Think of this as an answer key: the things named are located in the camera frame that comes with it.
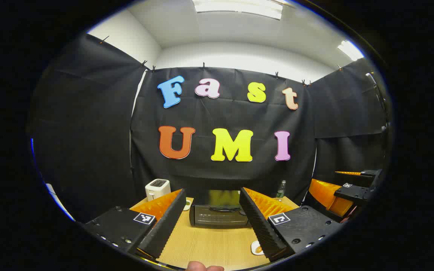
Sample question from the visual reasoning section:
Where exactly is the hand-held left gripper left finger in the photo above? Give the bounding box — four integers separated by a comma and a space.
83, 188, 187, 260

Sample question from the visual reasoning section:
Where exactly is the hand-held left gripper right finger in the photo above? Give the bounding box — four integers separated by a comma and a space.
239, 187, 342, 263

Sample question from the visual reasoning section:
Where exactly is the black electric oven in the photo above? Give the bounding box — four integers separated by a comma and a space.
189, 190, 250, 228

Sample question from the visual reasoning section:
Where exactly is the white toaster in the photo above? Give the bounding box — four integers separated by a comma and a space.
145, 179, 171, 202

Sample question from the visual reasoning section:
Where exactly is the black backdrop cloth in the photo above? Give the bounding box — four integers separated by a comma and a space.
27, 33, 389, 222

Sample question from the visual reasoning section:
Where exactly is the metal stand pole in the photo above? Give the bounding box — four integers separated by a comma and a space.
365, 73, 388, 113

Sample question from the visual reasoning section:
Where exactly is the ceiling light panel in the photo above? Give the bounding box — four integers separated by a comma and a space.
337, 40, 365, 61
192, 0, 284, 20

